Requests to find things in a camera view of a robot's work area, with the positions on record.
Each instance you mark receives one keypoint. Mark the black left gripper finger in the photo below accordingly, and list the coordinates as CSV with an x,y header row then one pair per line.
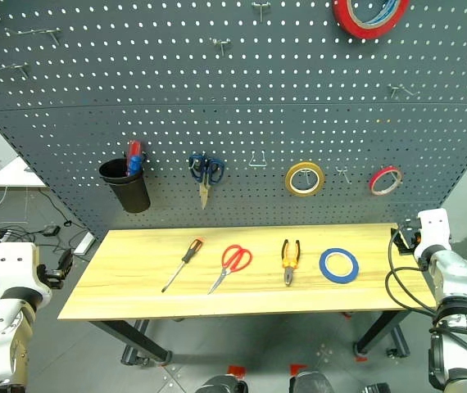
x,y
66,262

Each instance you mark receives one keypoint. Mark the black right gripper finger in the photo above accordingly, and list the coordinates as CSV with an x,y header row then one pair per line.
x,y
395,240

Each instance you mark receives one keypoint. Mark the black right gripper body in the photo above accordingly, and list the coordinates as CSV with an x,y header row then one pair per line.
x,y
409,237

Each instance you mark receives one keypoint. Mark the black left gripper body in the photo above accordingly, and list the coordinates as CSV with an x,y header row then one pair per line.
x,y
50,276

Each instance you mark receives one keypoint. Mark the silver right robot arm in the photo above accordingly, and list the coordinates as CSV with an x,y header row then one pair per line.
x,y
456,294

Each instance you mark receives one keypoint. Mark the grey pegboard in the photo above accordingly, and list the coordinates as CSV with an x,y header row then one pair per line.
x,y
233,102

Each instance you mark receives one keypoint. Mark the white pegboard foot bar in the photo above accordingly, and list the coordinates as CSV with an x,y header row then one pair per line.
x,y
84,243

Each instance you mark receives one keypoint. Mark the black power adapter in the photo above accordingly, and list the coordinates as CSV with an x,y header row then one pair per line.
x,y
51,230

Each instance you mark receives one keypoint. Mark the small red tape roll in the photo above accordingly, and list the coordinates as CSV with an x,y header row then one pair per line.
x,y
377,179

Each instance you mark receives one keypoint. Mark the blue tape roll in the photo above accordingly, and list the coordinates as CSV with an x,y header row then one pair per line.
x,y
324,271

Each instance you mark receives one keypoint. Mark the black metal table leg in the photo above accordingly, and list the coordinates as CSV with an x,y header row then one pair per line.
x,y
131,337
381,331

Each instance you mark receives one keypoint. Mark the black plastic cup holder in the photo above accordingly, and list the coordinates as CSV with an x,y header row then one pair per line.
x,y
132,192

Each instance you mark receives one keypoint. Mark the white background table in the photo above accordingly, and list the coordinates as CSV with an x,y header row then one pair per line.
x,y
16,174

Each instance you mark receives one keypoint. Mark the yellow black pliers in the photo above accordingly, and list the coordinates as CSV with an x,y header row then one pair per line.
x,y
287,262

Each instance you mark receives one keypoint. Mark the yellow tape roll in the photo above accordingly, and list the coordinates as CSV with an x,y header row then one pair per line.
x,y
291,186

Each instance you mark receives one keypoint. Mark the red and blue markers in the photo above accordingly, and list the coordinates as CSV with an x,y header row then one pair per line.
x,y
133,148

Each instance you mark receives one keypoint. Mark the dark rounded shape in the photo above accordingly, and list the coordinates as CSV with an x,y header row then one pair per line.
x,y
221,385
311,382
376,388

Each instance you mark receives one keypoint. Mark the large red tape roll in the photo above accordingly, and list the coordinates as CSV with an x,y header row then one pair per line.
x,y
381,29

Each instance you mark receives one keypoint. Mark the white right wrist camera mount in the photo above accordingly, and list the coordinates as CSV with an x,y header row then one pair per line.
x,y
434,229

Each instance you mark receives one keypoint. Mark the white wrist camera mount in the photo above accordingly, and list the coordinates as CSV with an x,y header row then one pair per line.
x,y
434,229
14,266

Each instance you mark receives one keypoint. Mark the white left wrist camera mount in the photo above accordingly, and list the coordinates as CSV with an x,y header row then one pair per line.
x,y
14,266

